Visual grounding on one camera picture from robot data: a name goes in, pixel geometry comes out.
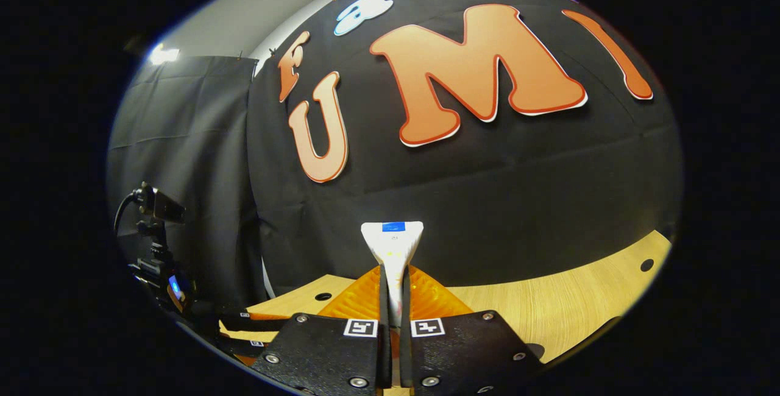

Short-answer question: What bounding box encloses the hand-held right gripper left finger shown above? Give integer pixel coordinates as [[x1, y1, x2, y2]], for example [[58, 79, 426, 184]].
[[253, 264, 392, 393]]

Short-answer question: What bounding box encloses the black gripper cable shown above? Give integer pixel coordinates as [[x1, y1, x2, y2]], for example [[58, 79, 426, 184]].
[[113, 191, 138, 233]]

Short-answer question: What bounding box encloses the black backdrop cloth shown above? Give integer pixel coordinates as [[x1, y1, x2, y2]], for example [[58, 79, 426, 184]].
[[247, 0, 684, 299]]

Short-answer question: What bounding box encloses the ceiling light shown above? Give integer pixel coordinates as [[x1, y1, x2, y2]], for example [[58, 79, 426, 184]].
[[149, 43, 181, 65]]

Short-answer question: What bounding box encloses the plain black cloth panel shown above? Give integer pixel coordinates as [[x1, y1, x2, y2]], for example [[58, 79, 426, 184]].
[[107, 55, 269, 311]]

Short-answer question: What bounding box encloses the wooden desktop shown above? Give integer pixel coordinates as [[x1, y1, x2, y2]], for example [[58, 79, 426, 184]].
[[244, 230, 672, 364]]

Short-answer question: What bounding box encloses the white toothpaste tube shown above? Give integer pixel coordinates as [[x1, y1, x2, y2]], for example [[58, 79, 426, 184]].
[[361, 221, 425, 327]]

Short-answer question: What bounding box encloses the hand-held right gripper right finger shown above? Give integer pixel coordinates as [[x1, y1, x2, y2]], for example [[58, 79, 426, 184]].
[[400, 264, 544, 393]]

